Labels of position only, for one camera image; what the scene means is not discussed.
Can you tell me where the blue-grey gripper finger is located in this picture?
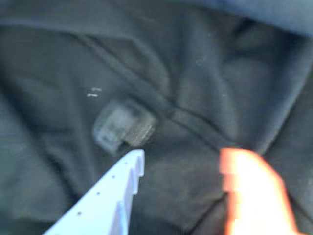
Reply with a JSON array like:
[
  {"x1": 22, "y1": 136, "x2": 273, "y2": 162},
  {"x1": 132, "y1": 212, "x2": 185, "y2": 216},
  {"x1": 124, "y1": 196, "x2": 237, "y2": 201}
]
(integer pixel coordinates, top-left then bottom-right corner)
[{"x1": 43, "y1": 149, "x2": 146, "y2": 235}]

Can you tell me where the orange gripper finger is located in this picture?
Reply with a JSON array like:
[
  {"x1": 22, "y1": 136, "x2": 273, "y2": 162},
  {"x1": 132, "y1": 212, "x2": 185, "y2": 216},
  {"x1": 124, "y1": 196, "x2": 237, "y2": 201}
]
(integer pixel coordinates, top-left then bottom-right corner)
[{"x1": 219, "y1": 147, "x2": 301, "y2": 235}]

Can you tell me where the black fabric bag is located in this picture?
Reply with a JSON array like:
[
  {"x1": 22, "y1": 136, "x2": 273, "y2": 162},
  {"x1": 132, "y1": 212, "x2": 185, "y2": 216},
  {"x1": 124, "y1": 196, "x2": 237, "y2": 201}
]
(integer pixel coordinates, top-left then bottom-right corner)
[{"x1": 0, "y1": 0, "x2": 313, "y2": 235}]

